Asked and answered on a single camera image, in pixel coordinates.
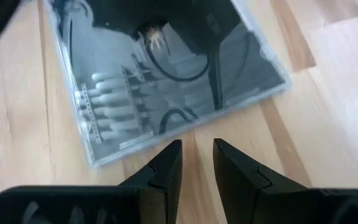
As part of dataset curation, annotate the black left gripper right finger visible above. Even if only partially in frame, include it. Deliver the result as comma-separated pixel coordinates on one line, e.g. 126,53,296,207
213,138,358,224

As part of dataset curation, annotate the clear jewel case black tray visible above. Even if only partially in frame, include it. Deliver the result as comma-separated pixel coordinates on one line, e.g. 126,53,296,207
42,0,293,169

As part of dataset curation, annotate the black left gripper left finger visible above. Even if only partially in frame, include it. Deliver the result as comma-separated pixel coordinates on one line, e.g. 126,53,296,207
0,139,183,224

